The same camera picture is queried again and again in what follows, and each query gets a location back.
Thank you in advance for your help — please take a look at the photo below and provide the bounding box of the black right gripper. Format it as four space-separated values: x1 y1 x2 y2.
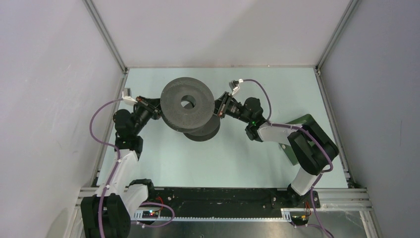
201 91 252 124

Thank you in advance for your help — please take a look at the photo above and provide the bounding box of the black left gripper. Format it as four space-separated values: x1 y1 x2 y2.
131 96 171 136

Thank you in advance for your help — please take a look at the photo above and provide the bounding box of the dark grey spool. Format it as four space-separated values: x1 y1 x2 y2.
183 115 220 142
160 77 215 133

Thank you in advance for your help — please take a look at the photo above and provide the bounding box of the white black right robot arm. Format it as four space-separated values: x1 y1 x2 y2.
214 92 339 207

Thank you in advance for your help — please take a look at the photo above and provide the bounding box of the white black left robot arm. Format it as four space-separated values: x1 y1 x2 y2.
81 96 161 238

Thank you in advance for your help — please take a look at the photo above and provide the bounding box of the green tray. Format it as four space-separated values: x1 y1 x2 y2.
279 114 315 166

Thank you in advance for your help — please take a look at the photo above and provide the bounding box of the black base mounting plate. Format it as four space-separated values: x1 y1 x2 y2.
143 187 320 218

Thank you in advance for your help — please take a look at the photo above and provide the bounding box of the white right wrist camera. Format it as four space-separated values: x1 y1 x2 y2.
229 79 244 97

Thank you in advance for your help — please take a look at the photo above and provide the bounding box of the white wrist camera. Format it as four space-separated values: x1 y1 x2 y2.
122 88 137 106
229 79 244 97

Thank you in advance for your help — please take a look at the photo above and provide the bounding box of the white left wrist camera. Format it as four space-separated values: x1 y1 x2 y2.
122 88 137 106

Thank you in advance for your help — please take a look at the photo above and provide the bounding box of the left aluminium frame post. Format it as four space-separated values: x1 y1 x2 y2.
82 0 129 74

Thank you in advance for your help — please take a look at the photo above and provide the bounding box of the aluminium frame post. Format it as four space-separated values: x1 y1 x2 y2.
82 0 129 74
315 0 361 75

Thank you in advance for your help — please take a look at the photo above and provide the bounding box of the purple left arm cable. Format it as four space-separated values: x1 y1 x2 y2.
89 98 176 238

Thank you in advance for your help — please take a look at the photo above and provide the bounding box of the white slotted cable duct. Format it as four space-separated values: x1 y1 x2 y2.
131 210 292 222

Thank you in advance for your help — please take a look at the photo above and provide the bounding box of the right aluminium frame post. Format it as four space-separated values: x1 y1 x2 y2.
315 0 361 75

